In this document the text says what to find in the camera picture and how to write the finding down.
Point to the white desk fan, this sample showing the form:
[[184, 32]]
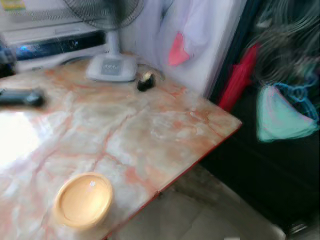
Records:
[[111, 65]]

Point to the cream round bowl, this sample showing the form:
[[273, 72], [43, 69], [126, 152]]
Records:
[[82, 200]]

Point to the white appliance with blue display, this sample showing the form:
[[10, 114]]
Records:
[[50, 47]]

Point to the pink hanging cloth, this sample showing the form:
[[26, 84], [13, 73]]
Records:
[[177, 50]]

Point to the white hanging cloth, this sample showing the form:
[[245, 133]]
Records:
[[192, 22]]

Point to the red folded umbrella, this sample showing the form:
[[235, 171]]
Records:
[[239, 80]]

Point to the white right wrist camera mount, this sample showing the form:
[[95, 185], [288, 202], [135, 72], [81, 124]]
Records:
[[231, 238]]

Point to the black remote control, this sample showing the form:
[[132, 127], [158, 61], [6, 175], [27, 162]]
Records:
[[20, 98]]

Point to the small black round object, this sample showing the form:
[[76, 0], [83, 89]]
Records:
[[145, 82]]

